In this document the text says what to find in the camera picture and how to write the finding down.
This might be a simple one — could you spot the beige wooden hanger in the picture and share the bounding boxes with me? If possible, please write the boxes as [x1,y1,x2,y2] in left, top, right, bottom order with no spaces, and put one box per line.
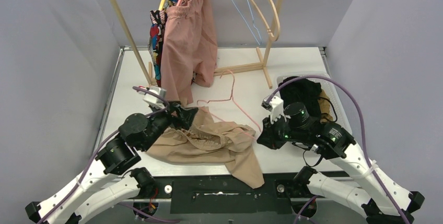
[237,0,282,42]

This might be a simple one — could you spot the black shorts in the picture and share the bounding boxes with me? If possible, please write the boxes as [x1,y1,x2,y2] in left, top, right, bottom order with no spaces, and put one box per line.
[279,79,338,122]

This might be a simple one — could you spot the blue hanger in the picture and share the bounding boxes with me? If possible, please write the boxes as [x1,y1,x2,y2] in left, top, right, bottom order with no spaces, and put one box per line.
[230,0,263,45]

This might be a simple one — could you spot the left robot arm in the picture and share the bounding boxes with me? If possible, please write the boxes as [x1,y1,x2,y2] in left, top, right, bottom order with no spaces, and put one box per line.
[25,102,198,223]

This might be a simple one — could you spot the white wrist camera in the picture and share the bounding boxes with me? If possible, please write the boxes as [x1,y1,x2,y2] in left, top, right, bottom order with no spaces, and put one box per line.
[132,86,167,110]
[261,96,286,124]

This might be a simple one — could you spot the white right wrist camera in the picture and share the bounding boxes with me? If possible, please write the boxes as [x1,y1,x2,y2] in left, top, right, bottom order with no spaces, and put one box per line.
[261,96,286,124]

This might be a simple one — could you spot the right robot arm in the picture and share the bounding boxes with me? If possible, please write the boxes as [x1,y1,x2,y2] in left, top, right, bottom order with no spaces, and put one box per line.
[257,97,425,223]

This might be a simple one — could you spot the beige shorts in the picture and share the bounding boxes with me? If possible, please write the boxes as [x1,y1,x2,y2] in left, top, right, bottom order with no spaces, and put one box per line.
[147,107,264,189]

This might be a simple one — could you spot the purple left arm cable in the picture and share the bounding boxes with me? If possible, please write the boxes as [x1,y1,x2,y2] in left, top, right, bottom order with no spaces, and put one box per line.
[36,86,181,224]

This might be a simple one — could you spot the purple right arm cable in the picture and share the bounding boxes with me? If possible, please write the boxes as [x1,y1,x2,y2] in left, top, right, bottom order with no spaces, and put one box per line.
[264,75,413,224]

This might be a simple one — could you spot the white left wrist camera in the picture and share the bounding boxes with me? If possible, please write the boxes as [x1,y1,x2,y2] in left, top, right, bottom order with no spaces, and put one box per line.
[132,86,167,110]

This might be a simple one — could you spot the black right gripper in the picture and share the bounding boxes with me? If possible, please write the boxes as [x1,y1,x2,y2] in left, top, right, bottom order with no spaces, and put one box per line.
[258,111,308,149]

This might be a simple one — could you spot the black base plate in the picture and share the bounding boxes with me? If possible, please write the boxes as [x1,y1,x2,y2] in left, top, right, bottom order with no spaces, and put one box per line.
[153,173,313,214]

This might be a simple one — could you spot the wooden clothes rack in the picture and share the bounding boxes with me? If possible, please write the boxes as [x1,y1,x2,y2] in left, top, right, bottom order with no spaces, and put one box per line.
[109,0,283,88]

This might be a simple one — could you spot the colourful comic print shorts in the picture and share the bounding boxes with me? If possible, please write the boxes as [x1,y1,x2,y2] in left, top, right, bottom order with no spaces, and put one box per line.
[148,0,178,87]

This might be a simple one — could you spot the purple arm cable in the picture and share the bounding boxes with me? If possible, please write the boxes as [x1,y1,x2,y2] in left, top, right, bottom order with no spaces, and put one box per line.
[36,86,181,224]
[264,75,413,224]

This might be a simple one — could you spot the white plastic basket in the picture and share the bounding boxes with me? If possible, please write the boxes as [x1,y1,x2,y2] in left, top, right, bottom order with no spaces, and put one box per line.
[275,71,353,134]

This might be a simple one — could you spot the pink shorts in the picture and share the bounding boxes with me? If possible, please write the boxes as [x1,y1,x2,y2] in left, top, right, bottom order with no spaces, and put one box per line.
[160,0,218,105]

